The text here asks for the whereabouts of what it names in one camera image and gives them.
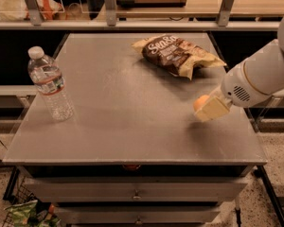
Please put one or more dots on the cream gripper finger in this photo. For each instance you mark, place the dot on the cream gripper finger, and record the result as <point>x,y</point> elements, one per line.
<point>212,109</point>

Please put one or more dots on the orange fruit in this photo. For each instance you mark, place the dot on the orange fruit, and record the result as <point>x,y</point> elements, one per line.
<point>199,102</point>

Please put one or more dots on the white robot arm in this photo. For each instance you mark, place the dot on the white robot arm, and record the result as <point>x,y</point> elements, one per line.
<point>248,83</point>

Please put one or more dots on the brown chip bag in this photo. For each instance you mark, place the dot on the brown chip bag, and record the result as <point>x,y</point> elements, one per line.
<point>176,55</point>

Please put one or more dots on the green chip bag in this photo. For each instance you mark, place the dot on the green chip bag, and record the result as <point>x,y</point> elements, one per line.
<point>32,214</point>

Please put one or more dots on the white and orange bag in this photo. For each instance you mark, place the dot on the white and orange bag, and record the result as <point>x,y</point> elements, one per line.
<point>16,10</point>

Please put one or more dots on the grey drawer cabinet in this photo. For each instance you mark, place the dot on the grey drawer cabinet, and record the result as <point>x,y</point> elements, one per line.
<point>133,152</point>

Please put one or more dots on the clear plastic water bottle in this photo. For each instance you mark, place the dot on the clear plastic water bottle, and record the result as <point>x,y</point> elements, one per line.
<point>50,83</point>

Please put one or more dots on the metal shelf rail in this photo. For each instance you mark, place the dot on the metal shelf rail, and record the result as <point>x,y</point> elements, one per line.
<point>141,25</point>

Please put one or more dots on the black wire basket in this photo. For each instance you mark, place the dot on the black wire basket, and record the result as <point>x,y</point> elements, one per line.
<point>16,193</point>

